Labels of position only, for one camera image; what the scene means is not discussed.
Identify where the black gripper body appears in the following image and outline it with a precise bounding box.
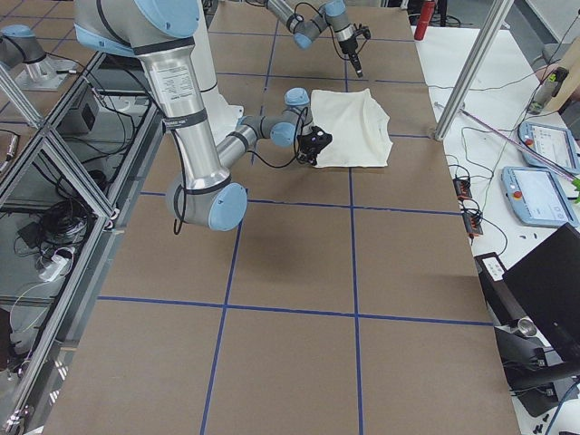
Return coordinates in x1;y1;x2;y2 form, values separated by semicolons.
339;36;358;62
298;126;333;164

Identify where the cream long-sleeve cat shirt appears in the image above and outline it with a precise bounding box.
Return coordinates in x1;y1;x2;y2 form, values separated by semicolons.
311;88;392;168

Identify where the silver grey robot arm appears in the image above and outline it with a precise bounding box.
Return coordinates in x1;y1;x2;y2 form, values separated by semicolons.
257;0;372;78
74;1;333;232

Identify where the red bottle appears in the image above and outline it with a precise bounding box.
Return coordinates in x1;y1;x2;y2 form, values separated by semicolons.
413;0;436;41

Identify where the orange black electronics board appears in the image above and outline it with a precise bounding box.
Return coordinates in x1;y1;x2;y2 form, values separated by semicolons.
452;176;483;239

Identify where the upper blue teach pendant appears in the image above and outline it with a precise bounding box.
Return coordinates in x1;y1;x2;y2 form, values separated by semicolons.
517;121;579;175

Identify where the blue teach pendant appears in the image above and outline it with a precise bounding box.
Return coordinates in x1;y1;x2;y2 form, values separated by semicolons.
517;121;579;175
501;167;579;227

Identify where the lower blue teach pendant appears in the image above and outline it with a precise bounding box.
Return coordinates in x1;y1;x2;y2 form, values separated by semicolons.
501;167;579;227

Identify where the black box with label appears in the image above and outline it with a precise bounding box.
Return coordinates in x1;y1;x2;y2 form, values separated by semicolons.
474;253;537;338

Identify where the black monitor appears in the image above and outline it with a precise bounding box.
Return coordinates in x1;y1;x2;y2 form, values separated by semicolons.
503;223;579;361

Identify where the white power strip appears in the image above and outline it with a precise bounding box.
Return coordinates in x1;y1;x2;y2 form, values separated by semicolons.
39;254;72;282

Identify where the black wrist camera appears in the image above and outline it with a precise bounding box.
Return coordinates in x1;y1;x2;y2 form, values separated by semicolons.
354;24;372;40

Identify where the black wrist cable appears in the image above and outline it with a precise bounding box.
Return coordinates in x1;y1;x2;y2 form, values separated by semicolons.
171;101;314;237

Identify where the aluminium frame post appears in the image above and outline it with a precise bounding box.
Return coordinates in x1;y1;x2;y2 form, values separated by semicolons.
433;0;514;141

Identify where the aluminium frame rack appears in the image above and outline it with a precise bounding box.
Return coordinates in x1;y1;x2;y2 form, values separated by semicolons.
1;42;162;434

